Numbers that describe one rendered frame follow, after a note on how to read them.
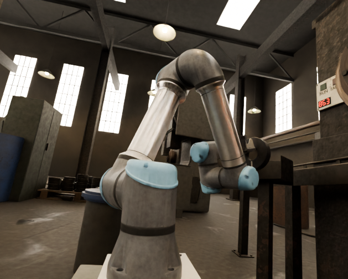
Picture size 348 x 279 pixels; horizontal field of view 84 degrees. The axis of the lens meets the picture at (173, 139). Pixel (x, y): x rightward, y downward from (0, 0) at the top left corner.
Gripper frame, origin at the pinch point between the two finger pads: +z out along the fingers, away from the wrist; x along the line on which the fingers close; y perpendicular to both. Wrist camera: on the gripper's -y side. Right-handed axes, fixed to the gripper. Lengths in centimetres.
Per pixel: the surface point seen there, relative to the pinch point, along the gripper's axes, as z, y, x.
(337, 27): 71, 67, -20
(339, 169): 30.5, -13.1, -21.9
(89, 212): -64, -25, 62
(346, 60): 31, 35, -30
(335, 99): 58, 22, -17
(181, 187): 83, -52, 184
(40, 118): -86, 74, 290
